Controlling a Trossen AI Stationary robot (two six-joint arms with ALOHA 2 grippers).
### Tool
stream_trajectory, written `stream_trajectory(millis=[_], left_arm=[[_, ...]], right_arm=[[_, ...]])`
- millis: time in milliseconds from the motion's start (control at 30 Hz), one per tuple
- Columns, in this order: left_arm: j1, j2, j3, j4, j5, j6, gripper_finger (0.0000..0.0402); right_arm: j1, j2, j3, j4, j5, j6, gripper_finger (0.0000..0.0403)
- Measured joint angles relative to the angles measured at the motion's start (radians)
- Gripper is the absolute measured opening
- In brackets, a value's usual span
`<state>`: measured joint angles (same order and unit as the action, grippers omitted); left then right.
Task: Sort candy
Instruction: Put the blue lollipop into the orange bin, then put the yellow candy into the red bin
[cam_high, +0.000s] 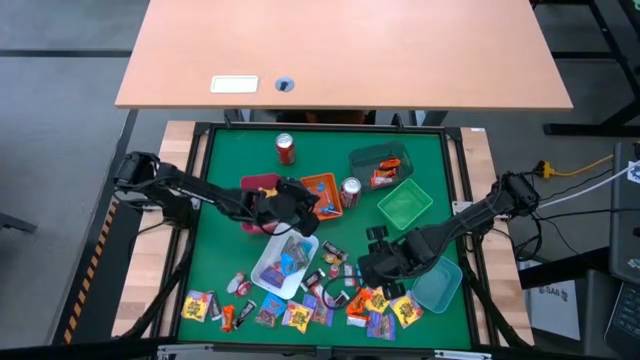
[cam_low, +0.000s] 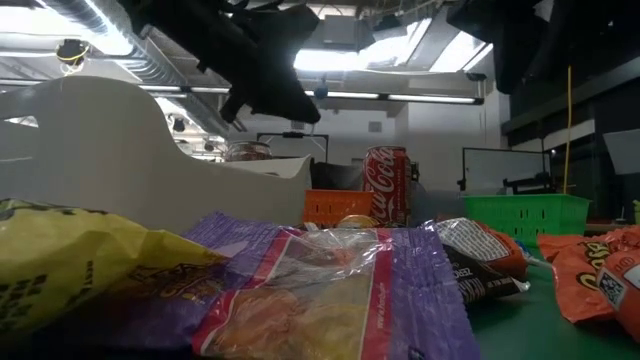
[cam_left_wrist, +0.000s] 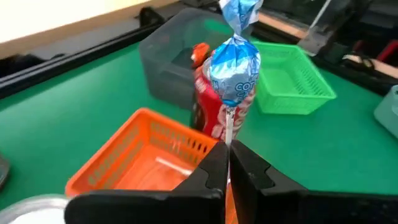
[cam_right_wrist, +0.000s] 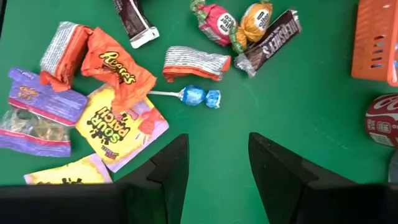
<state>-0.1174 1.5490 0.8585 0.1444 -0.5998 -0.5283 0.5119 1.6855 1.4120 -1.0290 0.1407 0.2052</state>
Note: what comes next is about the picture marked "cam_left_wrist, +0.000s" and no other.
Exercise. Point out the red Coca-Cola can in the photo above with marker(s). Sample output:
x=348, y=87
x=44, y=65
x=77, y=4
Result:
x=208, y=109

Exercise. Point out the teal plastic bin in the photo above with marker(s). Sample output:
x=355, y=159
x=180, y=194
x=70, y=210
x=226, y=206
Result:
x=388, y=112

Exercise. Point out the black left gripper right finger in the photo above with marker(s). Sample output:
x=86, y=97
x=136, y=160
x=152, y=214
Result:
x=264, y=199

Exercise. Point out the light wooden desk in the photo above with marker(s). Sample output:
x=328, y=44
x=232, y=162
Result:
x=46, y=18

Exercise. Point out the blue white lollipop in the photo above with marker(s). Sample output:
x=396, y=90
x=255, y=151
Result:
x=234, y=71

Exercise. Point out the orange plastic basket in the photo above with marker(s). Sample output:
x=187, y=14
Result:
x=140, y=168

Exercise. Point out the grey metal mounting plate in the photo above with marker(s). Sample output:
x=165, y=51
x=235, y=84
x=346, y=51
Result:
x=314, y=40

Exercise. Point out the green plastic basket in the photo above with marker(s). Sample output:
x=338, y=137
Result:
x=289, y=81

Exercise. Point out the silver soda can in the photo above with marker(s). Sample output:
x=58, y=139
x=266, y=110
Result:
x=31, y=211

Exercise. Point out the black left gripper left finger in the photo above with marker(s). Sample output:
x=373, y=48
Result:
x=186, y=202

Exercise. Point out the grey translucent plastic bin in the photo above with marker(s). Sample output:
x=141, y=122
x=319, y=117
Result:
x=168, y=62

